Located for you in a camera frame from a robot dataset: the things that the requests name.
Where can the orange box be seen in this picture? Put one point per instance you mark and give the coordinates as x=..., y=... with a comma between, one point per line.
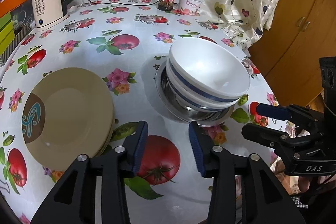
x=15, y=1

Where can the stainless steel bowl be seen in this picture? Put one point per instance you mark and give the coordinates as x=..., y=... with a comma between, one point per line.
x=168, y=106

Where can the white kettle base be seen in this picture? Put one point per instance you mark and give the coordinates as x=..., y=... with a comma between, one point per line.
x=50, y=27

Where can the wooden cabinet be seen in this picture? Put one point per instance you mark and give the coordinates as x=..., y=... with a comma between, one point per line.
x=294, y=43

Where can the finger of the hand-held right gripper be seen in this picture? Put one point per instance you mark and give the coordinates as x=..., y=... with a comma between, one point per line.
x=262, y=134
x=270, y=109

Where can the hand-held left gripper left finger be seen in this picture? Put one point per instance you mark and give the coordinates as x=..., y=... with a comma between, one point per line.
x=140, y=145

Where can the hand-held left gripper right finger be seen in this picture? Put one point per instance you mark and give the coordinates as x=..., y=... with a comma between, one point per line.
x=195, y=148

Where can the beige plate with blue motif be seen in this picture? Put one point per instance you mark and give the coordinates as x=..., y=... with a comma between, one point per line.
x=73, y=108
x=109, y=138

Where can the lime green flat box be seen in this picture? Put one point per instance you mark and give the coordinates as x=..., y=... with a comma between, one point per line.
x=5, y=41
x=6, y=27

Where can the metal cabinet knob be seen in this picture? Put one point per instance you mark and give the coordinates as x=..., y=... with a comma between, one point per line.
x=303, y=23

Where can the white yogurt cup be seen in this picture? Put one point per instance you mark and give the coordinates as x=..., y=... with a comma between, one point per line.
x=190, y=5

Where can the checkered cloth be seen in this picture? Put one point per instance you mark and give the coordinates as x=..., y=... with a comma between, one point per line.
x=299, y=203

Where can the white bowl with blue stripe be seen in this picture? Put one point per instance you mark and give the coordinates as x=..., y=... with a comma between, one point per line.
x=204, y=66
x=183, y=98

